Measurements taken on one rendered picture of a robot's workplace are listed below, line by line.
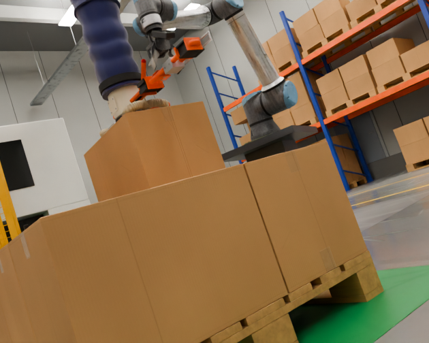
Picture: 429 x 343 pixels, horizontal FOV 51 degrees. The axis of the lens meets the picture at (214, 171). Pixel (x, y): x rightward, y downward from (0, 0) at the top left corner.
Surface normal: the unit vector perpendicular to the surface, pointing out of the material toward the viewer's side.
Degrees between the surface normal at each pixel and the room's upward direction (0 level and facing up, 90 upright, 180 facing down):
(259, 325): 90
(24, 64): 90
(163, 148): 90
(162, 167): 90
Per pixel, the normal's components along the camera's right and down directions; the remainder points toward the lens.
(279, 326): 0.55, -0.26
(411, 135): -0.73, 0.18
